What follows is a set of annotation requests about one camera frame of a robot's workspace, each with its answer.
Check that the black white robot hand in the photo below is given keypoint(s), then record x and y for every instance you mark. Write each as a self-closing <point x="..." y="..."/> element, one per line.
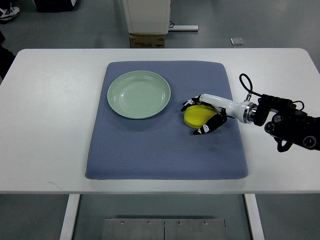
<point x="225" y="108"/>

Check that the yellow starfruit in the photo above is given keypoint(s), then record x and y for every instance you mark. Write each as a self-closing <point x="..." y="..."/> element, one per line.
<point x="197" y="115"/>

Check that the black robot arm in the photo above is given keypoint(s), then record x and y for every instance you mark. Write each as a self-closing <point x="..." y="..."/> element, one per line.
<point x="282" y="120"/>

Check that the grey floor plate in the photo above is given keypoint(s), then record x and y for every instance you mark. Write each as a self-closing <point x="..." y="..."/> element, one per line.
<point x="237" y="41"/>

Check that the light green plate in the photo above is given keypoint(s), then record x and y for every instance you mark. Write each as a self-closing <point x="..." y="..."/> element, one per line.
<point x="139" y="94"/>

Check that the blue-grey padded mat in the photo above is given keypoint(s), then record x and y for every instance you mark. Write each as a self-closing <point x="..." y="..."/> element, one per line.
<point x="163" y="147"/>

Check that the cardboard box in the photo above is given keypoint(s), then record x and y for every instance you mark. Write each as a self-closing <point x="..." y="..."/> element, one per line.
<point x="147" y="41"/>

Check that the white table leg right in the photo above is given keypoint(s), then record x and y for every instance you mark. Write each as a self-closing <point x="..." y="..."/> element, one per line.
<point x="254" y="217"/>

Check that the white table leg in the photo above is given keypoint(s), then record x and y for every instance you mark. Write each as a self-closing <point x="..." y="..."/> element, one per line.
<point x="254" y="217"/>
<point x="70" y="216"/>

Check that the white cabinet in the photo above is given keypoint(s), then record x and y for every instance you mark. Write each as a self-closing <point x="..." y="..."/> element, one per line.
<point x="147" y="17"/>

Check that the white table leg left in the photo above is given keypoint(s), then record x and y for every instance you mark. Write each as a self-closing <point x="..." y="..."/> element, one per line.
<point x="70" y="216"/>

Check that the person's left sneaker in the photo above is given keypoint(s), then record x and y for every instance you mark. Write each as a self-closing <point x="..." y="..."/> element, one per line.
<point x="9" y="13"/>

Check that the white floor rail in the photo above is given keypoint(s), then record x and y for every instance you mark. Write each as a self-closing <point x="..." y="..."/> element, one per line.
<point x="183" y="28"/>

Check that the metal base plate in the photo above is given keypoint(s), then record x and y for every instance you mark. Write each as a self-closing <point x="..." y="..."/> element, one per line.
<point x="164" y="229"/>

